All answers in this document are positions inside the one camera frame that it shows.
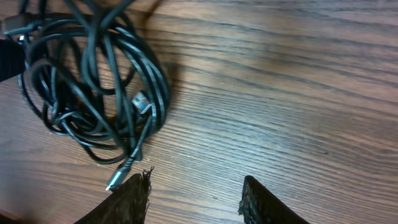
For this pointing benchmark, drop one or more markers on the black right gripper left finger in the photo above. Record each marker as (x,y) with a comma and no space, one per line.
(127,204)

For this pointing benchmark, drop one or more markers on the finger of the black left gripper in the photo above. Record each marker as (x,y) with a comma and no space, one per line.
(12,59)

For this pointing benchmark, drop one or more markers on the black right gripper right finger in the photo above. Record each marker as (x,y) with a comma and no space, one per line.
(259,206)

